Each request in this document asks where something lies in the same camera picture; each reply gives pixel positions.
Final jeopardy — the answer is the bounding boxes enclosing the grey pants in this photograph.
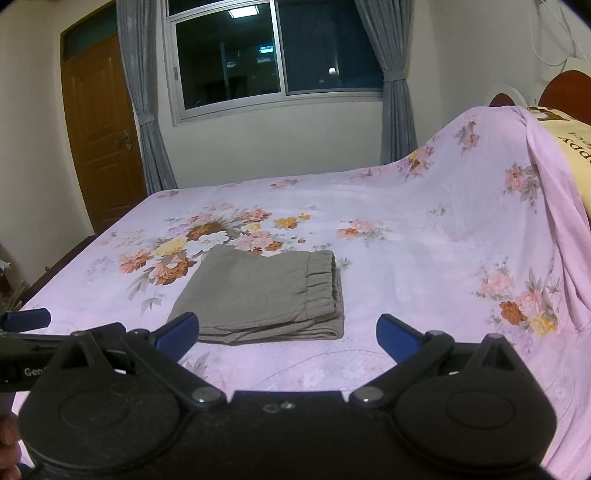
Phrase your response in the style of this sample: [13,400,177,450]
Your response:
[168,246,345,346]

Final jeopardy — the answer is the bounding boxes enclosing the left hand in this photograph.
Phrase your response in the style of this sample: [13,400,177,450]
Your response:
[0,413,22,480]

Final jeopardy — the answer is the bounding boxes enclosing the pink floral bed sheet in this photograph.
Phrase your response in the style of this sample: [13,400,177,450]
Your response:
[27,107,590,479]

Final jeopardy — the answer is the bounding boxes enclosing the brown wooden door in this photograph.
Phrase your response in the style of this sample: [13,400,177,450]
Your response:
[61,1,147,234]

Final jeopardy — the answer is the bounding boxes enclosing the yellow pillow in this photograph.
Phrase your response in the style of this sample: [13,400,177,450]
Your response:
[528,106,591,214]

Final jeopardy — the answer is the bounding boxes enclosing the brown wooden headboard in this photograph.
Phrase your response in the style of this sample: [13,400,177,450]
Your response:
[488,70,591,123]

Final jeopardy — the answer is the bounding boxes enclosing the grey curtain left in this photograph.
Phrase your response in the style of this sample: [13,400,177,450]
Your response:
[116,0,177,194]

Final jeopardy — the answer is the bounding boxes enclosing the grey curtain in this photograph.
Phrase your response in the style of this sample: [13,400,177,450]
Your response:
[356,0,417,165]
[116,0,177,194]

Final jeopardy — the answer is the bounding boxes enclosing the grey curtain right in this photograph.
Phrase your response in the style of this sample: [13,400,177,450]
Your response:
[356,0,417,165]

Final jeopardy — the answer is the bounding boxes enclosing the window with white frame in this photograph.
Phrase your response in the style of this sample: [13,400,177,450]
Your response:
[162,1,383,124]

